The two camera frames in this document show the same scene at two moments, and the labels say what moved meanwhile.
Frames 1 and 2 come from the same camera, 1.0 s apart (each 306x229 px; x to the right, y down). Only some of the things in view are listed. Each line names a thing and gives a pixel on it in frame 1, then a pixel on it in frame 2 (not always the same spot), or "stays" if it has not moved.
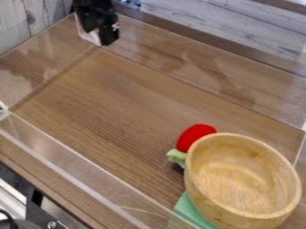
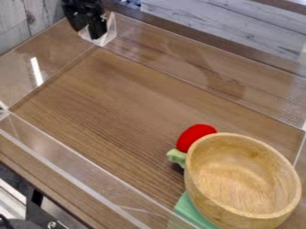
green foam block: [187, 209] stays
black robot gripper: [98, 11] → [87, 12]
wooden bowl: [243, 183] stays
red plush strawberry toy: [187, 136] stays
